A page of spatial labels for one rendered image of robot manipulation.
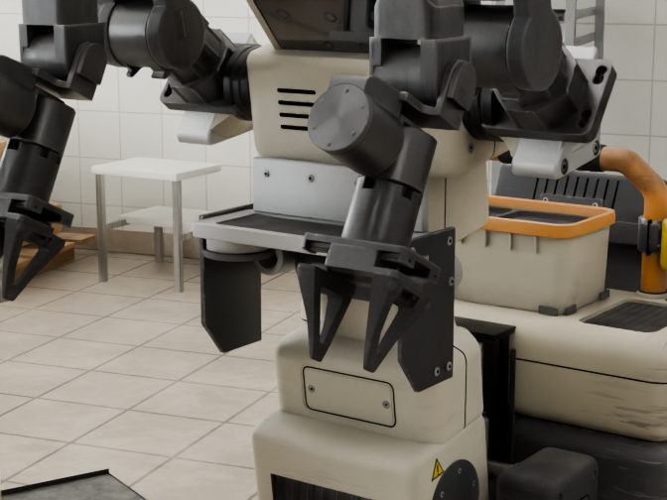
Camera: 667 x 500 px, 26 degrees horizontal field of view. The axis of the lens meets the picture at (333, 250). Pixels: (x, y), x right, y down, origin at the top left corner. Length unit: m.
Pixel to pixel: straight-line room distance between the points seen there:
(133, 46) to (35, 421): 2.56
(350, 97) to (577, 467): 0.67
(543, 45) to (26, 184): 0.52
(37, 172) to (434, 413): 0.48
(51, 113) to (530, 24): 0.49
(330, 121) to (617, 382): 0.68
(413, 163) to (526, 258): 0.61
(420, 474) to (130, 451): 2.28
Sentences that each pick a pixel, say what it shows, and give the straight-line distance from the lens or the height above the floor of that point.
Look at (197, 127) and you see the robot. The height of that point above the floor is 1.05.
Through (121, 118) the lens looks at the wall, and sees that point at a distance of 6.13.
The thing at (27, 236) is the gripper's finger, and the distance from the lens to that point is 1.43.
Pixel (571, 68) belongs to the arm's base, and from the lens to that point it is 1.41.
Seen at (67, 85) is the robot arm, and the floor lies 1.12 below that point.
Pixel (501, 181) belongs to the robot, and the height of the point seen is 0.93.
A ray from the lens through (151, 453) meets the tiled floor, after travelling 3.74.
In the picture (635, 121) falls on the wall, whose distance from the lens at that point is 5.39.
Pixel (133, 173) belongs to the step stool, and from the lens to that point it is 5.47.
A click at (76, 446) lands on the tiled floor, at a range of 3.82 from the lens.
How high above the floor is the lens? 1.25
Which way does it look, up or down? 12 degrees down
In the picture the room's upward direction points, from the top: straight up
